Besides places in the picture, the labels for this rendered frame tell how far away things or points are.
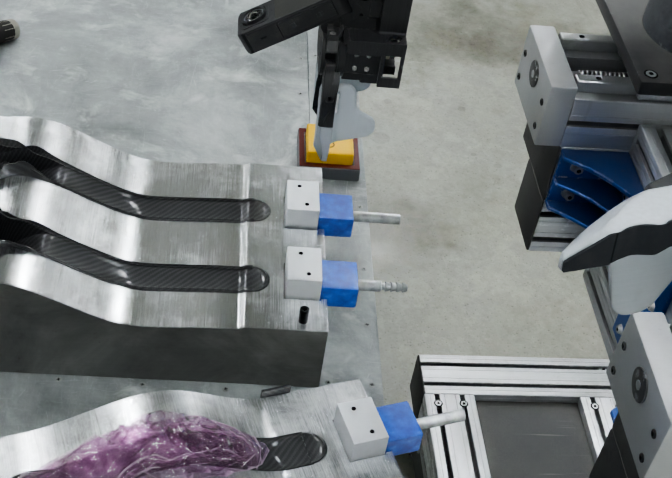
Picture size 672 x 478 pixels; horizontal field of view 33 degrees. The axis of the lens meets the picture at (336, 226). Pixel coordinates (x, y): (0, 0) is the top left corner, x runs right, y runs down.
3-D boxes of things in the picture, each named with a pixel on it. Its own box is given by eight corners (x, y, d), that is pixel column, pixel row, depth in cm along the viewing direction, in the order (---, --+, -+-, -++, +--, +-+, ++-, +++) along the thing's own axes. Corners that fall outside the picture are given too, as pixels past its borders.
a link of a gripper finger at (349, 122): (370, 175, 116) (381, 90, 112) (312, 170, 116) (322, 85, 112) (367, 162, 119) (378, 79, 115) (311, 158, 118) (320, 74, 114)
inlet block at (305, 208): (394, 222, 133) (401, 187, 129) (397, 251, 129) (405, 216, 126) (282, 214, 132) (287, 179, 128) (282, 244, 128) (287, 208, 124)
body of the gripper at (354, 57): (398, 96, 113) (418, -10, 105) (311, 89, 112) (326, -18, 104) (392, 52, 118) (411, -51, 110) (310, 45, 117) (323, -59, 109)
